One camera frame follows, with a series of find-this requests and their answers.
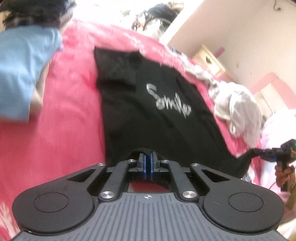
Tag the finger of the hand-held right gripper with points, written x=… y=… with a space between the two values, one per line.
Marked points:
x=263 y=153

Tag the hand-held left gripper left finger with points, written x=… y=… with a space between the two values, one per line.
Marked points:
x=143 y=166

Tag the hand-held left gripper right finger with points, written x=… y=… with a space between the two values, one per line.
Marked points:
x=153 y=166

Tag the black t-shirt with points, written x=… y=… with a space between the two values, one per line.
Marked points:
x=150 y=92

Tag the stack of folded clothes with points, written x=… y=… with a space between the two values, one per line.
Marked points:
x=34 y=11

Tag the person's right hand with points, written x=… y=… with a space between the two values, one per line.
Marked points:
x=278 y=176

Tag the white cloth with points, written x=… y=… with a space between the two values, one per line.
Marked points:
x=240 y=106

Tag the pink floral blanket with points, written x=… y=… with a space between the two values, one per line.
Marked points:
x=69 y=115

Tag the cream nightstand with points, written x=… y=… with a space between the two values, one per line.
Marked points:
x=208 y=60

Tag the purple box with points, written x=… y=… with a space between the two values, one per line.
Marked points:
x=219 y=51

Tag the beige folded garment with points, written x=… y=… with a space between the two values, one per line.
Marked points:
x=38 y=97

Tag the wheelchair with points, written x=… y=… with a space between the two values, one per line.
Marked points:
x=161 y=14

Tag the blue folded garment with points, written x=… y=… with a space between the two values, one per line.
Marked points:
x=20 y=64

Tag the pink furniture frame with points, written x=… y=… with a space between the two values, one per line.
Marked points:
x=270 y=78

